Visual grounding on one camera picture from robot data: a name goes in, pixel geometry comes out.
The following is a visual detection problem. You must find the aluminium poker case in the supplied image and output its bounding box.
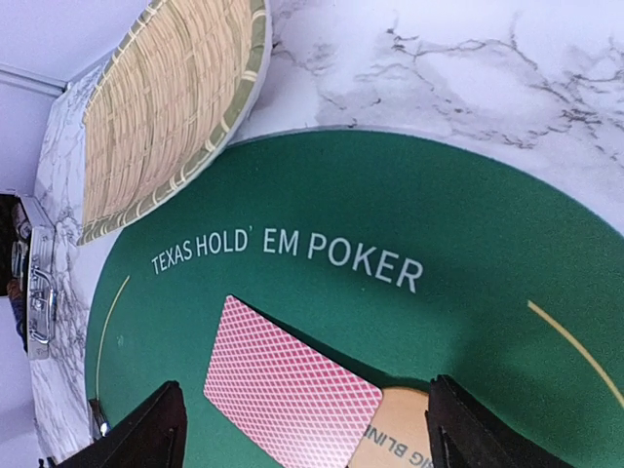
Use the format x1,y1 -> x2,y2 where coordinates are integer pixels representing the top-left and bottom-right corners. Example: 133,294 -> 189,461
1,192 -> 58,361

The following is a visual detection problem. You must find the red backed playing card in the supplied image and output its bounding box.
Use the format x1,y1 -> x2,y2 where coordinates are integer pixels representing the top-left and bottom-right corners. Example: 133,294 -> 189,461
203,295 -> 382,467

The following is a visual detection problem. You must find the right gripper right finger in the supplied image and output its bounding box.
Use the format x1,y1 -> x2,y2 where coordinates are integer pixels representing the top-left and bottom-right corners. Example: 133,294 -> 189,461
425,374 -> 568,468

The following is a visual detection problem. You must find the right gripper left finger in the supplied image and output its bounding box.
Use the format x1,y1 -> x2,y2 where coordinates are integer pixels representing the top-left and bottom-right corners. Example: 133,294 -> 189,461
58,380 -> 187,468

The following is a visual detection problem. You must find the orange big blind button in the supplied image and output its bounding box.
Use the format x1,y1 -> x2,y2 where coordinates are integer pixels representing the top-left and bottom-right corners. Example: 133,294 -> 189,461
348,387 -> 434,468

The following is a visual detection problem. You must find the left aluminium frame post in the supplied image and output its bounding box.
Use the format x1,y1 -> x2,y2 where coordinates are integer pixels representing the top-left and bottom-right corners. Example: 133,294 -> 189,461
0,64 -> 69,96

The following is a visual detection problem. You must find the woven bamboo tray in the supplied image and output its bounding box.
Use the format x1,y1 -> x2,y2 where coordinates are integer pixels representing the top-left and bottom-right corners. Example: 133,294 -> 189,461
80,0 -> 272,244

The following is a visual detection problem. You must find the green round poker mat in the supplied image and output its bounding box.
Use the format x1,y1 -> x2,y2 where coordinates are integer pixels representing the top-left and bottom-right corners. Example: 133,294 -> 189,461
86,131 -> 623,467

